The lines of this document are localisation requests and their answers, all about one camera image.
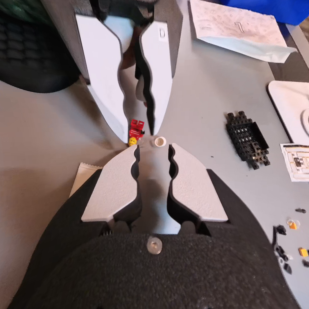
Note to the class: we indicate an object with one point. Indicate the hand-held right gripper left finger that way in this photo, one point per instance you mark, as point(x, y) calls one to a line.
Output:
point(113, 190)

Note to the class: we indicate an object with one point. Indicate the small white paper bag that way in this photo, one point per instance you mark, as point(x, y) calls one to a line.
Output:
point(82, 176)

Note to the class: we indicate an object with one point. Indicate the black toy chassis plate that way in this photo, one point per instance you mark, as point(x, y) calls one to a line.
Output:
point(246, 140)

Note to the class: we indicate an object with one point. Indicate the black honeycomb cushion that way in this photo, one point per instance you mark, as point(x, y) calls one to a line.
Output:
point(36, 60)

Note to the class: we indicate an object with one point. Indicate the blue plastic bin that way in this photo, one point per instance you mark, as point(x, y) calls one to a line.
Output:
point(277, 9)

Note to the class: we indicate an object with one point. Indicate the opened printed paper bag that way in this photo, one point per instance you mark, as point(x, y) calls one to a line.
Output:
point(229, 29)

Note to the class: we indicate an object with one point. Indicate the white toy helmet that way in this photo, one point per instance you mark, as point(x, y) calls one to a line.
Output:
point(159, 141)

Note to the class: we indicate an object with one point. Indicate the grey desk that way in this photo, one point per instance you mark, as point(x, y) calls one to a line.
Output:
point(205, 84)

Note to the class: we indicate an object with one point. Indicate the red toy minifigure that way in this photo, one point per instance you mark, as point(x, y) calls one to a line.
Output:
point(134, 131)

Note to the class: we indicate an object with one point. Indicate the white book stand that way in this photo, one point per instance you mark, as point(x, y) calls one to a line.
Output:
point(284, 101)

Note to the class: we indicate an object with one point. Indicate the cluster of black yellow bricks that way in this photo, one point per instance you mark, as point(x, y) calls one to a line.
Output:
point(303, 252)

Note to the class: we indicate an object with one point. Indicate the yellow black sticker sheet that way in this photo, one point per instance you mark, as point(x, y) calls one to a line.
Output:
point(297, 164)

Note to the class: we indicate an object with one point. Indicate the clear toy visor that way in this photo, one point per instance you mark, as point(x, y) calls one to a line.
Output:
point(141, 141)

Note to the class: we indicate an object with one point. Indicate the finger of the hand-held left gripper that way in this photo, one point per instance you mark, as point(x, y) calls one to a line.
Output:
point(101, 67)
point(159, 72)

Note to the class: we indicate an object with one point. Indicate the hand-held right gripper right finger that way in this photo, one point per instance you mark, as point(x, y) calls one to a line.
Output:
point(195, 190)

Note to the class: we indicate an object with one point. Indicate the person's left hand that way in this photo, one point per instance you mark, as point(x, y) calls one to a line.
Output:
point(129, 56)

